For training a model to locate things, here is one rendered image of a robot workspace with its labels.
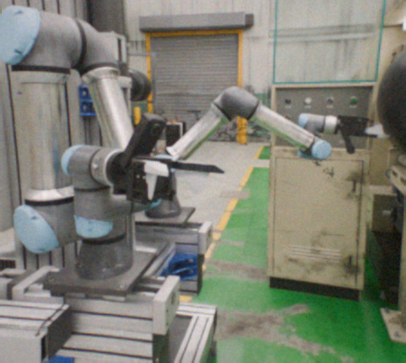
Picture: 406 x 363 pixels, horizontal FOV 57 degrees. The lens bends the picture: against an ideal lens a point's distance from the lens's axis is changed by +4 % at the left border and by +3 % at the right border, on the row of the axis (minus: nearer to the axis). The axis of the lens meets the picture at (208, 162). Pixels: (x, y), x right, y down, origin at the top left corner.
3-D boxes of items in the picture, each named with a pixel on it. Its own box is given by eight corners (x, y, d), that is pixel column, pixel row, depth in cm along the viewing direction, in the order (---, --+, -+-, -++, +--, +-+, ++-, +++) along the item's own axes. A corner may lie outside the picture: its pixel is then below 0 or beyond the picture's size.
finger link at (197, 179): (222, 195, 70) (174, 191, 70) (225, 164, 69) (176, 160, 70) (222, 197, 67) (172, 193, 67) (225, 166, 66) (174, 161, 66)
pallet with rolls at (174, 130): (162, 149, 896) (161, 118, 883) (195, 149, 891) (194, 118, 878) (152, 156, 778) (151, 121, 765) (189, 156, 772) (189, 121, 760)
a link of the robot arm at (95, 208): (132, 227, 84) (130, 180, 82) (89, 243, 75) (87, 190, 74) (111, 221, 89) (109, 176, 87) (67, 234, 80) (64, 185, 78)
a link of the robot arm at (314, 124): (296, 131, 169) (300, 112, 167) (322, 135, 166) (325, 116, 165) (296, 132, 161) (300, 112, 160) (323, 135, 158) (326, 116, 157)
